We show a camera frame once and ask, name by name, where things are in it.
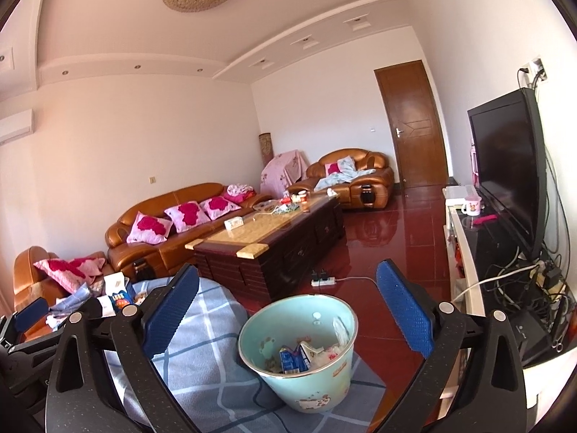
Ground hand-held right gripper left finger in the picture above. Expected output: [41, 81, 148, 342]
[45, 263, 201, 433]

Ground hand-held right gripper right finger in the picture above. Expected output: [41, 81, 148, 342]
[376, 259, 528, 433]

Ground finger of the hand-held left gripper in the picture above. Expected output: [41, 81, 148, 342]
[13, 298, 50, 332]

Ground light green waste bin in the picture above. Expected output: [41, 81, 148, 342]
[237, 294, 359, 414]

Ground orange leather chaise sofa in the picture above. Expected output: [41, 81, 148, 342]
[13, 246, 115, 339]

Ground blue checked folded clothes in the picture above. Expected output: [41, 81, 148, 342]
[47, 282, 106, 323]

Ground blue white yogurt carton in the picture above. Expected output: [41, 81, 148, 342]
[105, 273, 133, 316]

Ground blue checked tablecloth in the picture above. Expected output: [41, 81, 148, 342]
[103, 277, 388, 433]

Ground orange leather long sofa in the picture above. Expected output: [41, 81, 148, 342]
[105, 183, 273, 276]

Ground white television stand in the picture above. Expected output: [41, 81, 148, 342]
[443, 185, 577, 371]

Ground dark wooden coffee table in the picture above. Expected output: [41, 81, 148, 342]
[185, 189, 347, 301]

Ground white flat device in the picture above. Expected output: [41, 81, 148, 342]
[444, 185, 477, 204]

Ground orange leather armchair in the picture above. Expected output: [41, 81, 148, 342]
[287, 148, 395, 210]

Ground black set-top box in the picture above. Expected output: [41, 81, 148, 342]
[509, 311, 553, 366]

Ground folded pink blanket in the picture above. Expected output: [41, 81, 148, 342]
[225, 183, 255, 201]

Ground light blue cloth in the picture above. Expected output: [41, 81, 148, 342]
[314, 156, 377, 191]

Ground black flat television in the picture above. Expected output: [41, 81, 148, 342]
[466, 88, 548, 262]

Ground pink floral cover cloth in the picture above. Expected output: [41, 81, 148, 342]
[260, 150, 309, 197]

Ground rolled beige mat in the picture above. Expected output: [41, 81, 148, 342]
[258, 132, 274, 167]

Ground brown wooden door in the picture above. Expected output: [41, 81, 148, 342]
[374, 60, 449, 189]

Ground white air conditioner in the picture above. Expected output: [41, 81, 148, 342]
[0, 108, 34, 146]

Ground tangle of cables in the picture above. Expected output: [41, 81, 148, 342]
[478, 253, 577, 353]

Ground wall socket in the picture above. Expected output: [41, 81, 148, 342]
[518, 56, 548, 88]

